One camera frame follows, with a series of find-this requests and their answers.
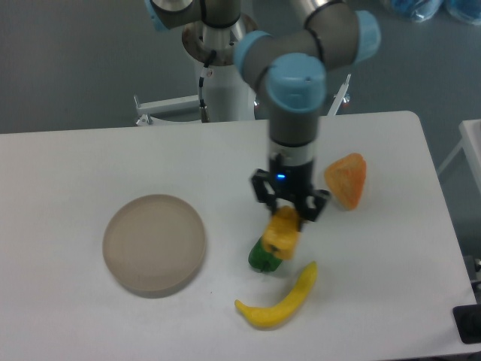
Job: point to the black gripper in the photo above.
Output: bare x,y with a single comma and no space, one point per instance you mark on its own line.
292,183

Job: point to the yellow bell pepper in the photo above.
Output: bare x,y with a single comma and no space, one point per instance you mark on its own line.
281,235

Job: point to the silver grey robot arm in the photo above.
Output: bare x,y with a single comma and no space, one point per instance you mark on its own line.
286,73

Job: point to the green bell pepper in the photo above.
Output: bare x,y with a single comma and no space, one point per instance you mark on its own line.
261,260

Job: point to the beige round plate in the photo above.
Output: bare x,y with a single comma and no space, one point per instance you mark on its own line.
154,245

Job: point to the orange fruit wedge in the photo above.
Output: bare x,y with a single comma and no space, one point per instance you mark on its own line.
346,179

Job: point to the yellow banana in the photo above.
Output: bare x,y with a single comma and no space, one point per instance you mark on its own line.
269,317

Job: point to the white side table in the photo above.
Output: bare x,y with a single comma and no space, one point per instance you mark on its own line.
470,144

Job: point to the black device at edge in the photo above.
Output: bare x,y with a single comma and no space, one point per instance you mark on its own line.
467,320

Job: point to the blue plastic bag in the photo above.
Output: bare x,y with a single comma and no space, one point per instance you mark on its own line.
466,11
416,11

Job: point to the white right frame leg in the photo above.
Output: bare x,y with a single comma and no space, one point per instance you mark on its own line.
341,98

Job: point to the white frame leg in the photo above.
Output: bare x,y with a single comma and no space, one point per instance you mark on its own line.
341,98
181,110

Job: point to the white left frame leg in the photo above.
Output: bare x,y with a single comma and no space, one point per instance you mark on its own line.
181,110

